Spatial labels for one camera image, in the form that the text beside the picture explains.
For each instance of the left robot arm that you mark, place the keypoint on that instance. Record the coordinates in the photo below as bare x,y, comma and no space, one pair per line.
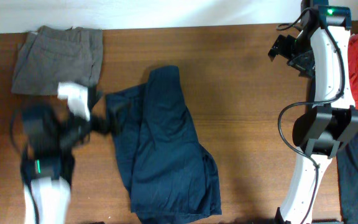
47,162

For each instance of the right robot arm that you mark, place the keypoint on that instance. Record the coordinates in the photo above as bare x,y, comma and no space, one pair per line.
319,52

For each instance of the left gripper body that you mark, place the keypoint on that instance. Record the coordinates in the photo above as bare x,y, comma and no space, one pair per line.
77,129

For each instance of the folded grey shorts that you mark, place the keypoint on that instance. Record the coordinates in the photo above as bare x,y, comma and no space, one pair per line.
51,56

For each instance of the navy blue shorts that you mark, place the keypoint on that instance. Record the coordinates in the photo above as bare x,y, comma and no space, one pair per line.
169,175

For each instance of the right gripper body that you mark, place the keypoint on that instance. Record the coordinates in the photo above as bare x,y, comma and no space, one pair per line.
301,55

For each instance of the dark grey garment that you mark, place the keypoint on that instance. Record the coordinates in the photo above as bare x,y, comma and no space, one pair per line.
347,166

